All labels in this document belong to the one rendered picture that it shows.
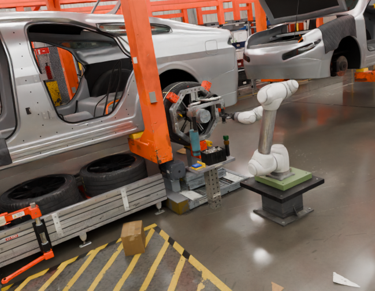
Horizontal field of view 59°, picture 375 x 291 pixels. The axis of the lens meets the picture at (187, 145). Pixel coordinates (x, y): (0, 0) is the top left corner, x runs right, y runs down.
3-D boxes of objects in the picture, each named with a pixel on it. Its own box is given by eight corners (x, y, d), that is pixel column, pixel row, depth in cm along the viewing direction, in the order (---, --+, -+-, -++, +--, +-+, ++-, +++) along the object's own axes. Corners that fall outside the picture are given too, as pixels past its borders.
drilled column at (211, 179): (216, 202, 327) (210, 163, 315) (222, 206, 318) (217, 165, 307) (208, 206, 322) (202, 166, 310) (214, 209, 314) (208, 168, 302)
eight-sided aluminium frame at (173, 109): (217, 133, 356) (211, 82, 340) (221, 134, 350) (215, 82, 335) (175, 147, 329) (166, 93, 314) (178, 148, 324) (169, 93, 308)
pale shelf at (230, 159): (224, 156, 327) (223, 153, 326) (235, 160, 313) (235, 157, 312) (188, 170, 306) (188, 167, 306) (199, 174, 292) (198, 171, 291)
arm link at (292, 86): (281, 85, 257) (268, 88, 251) (297, 74, 242) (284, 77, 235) (288, 100, 255) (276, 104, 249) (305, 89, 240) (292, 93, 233)
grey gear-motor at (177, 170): (170, 179, 381) (165, 151, 372) (190, 189, 347) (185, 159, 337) (156, 185, 373) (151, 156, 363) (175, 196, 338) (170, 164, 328)
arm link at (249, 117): (237, 124, 298) (248, 120, 305) (249, 126, 286) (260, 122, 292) (236, 112, 295) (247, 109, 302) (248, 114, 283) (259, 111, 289)
